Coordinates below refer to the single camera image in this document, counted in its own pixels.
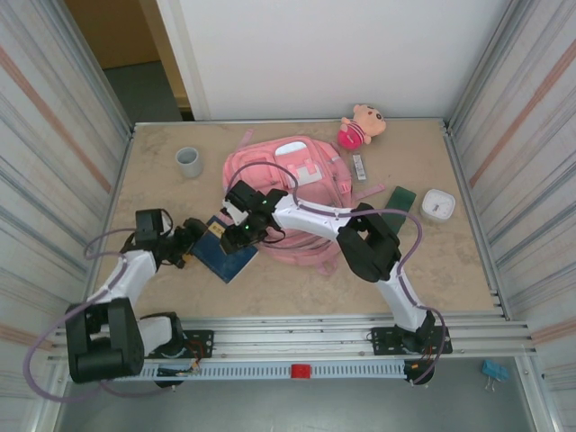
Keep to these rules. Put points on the dark blue book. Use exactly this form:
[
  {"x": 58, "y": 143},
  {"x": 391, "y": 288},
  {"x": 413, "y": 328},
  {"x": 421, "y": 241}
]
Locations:
[{"x": 225, "y": 263}]

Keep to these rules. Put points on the pink backpack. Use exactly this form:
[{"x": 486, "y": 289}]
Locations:
[{"x": 306, "y": 184}]

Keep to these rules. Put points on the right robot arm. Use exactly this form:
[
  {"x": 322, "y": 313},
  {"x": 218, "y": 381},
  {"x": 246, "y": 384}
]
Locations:
[{"x": 315, "y": 222}]

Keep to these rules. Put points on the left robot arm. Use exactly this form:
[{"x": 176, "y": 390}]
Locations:
[{"x": 135, "y": 265}]

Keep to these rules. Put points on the grey plastic cup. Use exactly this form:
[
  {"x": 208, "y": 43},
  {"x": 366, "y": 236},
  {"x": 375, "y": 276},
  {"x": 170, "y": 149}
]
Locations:
[{"x": 191, "y": 166}]

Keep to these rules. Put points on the pink plush doll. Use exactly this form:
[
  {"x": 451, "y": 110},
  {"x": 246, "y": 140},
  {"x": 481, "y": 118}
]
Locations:
[{"x": 355, "y": 132}]

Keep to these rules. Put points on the white square clock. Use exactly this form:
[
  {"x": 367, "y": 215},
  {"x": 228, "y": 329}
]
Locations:
[{"x": 438, "y": 206}]

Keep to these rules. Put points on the blue binder clip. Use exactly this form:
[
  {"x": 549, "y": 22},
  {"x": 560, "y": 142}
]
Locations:
[{"x": 495, "y": 369}]

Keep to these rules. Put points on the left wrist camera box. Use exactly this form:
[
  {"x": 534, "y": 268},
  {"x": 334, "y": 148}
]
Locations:
[{"x": 167, "y": 224}]

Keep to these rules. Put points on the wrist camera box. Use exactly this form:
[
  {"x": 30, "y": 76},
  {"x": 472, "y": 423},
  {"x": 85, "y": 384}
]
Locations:
[
  {"x": 167, "y": 224},
  {"x": 234, "y": 210}
]

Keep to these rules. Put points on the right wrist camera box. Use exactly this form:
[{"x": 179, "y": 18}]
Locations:
[{"x": 234, "y": 210}]

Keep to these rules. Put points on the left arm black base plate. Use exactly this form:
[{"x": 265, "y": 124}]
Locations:
[{"x": 200, "y": 344}]

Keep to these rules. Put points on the aluminium table frame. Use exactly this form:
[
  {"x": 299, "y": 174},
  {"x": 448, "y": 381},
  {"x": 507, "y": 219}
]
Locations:
[{"x": 292, "y": 326}]

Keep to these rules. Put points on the white door frame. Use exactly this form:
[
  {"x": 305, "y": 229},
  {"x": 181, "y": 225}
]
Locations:
[{"x": 180, "y": 58}]

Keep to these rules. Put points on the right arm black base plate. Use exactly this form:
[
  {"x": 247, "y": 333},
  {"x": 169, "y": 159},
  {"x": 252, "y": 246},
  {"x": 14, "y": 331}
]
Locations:
[{"x": 387, "y": 342}]

